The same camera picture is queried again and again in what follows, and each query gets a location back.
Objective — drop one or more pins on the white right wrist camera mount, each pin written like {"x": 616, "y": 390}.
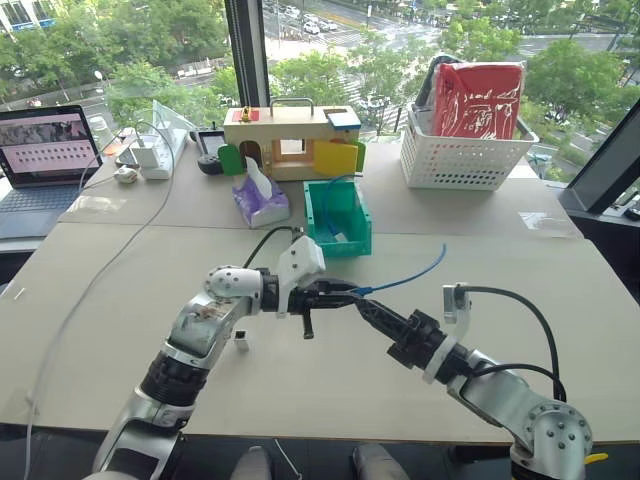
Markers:
{"x": 452, "y": 300}

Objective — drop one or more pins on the grey rounded shape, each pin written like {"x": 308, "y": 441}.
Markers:
{"x": 380, "y": 462}

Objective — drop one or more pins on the white coupler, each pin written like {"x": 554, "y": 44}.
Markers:
{"x": 341, "y": 238}
{"x": 241, "y": 341}

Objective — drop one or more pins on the purple tissue pack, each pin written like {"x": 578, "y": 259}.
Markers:
{"x": 260, "y": 200}

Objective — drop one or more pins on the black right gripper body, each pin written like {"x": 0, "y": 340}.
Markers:
{"x": 417, "y": 340}

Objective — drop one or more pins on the white perforated plastic basket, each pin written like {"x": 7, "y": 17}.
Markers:
{"x": 460, "y": 160}

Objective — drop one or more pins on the green plastic bin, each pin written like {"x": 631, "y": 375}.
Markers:
{"x": 357, "y": 220}

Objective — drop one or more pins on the grey laptop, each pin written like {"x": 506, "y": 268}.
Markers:
{"x": 35, "y": 200}

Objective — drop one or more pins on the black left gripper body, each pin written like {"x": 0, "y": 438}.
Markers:
{"x": 306, "y": 300}

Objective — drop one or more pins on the black window frame pillar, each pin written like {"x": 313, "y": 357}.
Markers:
{"x": 247, "y": 50}

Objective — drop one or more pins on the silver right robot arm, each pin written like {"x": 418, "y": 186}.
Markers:
{"x": 500, "y": 395}

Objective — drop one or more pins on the red plastic-wrapped package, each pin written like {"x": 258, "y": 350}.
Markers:
{"x": 480, "y": 97}

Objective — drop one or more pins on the black round speaker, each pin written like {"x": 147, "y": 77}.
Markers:
{"x": 210, "y": 165}

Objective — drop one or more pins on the black item behind red package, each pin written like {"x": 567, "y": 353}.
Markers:
{"x": 425, "y": 85}

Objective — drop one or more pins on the white power strip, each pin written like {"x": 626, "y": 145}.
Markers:
{"x": 165, "y": 160}

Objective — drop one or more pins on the black monitor frame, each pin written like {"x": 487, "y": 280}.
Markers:
{"x": 605, "y": 165}

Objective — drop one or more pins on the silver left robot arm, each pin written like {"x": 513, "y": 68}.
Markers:
{"x": 200, "y": 325}

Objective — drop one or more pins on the white charger plug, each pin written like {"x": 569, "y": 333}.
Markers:
{"x": 145, "y": 155}

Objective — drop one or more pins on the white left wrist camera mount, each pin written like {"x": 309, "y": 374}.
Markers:
{"x": 300, "y": 260}

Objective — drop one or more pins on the wooden toy lock box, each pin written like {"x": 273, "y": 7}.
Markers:
{"x": 295, "y": 127}

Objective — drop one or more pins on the black remote controller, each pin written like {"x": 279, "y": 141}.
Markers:
{"x": 210, "y": 142}

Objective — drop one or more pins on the yellow tag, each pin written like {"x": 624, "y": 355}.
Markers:
{"x": 597, "y": 457}

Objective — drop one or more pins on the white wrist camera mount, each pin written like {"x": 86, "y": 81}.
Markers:
{"x": 452, "y": 300}
{"x": 300, "y": 260}

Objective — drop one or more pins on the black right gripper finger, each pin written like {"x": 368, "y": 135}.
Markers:
{"x": 387, "y": 311}
{"x": 380, "y": 325}

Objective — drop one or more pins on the small white round object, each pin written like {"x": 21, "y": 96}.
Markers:
{"x": 125, "y": 174}

